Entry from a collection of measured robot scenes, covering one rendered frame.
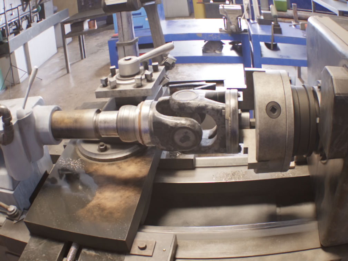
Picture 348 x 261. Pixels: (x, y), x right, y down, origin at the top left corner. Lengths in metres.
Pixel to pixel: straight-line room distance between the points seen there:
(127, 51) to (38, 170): 1.09
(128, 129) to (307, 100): 0.44
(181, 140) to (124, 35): 1.30
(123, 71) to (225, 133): 0.35
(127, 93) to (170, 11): 6.67
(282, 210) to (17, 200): 0.87
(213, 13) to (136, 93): 5.41
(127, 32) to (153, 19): 0.39
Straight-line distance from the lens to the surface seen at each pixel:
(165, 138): 0.83
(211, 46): 2.68
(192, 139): 0.81
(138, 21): 2.83
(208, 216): 1.13
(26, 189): 1.12
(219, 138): 0.83
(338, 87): 0.61
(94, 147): 1.11
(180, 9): 7.57
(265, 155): 0.76
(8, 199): 1.10
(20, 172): 0.98
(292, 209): 1.15
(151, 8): 1.67
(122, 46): 2.06
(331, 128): 0.63
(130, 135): 0.87
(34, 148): 0.97
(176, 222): 1.12
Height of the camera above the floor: 1.51
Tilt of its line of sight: 29 degrees down
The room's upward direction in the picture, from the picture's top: 7 degrees counter-clockwise
